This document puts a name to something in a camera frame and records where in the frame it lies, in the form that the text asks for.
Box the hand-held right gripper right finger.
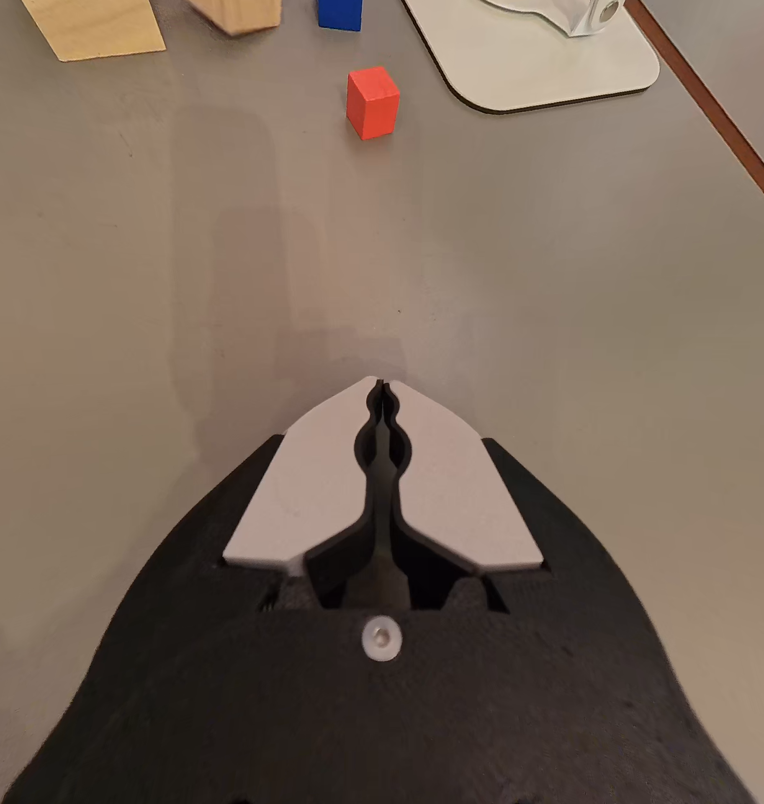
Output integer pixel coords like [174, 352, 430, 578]
[382, 379, 544, 610]

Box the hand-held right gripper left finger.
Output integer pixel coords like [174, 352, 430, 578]
[223, 377, 383, 609]

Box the small red wooden cube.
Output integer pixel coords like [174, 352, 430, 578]
[347, 67, 401, 141]

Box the small blue wooden cube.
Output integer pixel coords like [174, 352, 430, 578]
[318, 0, 364, 32]

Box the medium plain wooden cube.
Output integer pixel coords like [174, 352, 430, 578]
[189, 0, 283, 36]

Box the large plain wooden cube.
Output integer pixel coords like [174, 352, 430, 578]
[21, 0, 167, 62]

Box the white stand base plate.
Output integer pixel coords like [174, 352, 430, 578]
[402, 0, 661, 116]

